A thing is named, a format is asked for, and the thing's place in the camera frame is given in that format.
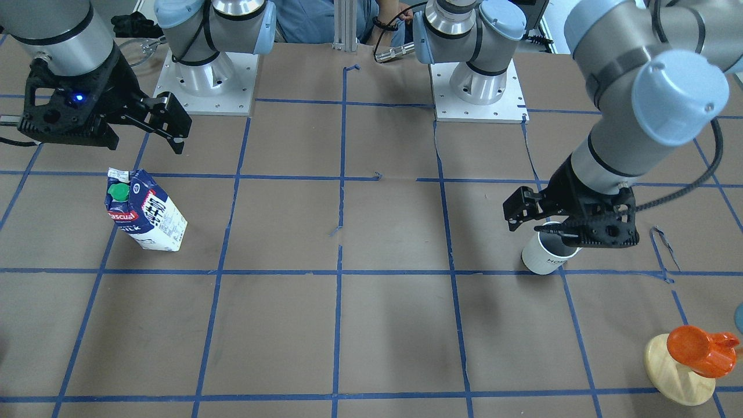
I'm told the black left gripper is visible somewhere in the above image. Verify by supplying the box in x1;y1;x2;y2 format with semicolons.
503;158;640;248

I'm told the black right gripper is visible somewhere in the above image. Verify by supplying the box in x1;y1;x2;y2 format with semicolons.
17;45;193;154

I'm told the white HOME mug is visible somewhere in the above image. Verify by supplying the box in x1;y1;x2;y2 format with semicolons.
522;231;582;275

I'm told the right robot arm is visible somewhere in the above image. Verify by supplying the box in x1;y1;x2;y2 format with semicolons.
2;1;276;154

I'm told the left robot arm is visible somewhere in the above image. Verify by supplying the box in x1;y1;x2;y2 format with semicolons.
503;1;741;248

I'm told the blue white milk carton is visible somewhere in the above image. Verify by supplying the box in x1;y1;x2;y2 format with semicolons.
104;168;187;252

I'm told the person in blue shirt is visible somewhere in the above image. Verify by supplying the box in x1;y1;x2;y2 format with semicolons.
273;0;424;48

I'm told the wooden mug tree stand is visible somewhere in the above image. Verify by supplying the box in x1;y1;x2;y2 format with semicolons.
643;333;716;406

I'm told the orange mug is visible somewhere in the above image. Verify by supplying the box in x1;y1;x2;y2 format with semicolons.
666;325;741;379

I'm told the blue mug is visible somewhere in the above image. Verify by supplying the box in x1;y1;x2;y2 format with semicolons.
733;302;743;334

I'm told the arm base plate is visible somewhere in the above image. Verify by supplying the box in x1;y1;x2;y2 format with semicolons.
429;61;530;124
154;51;260;116

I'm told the aluminium frame post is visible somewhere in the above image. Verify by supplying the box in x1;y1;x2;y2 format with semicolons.
332;0;358;55

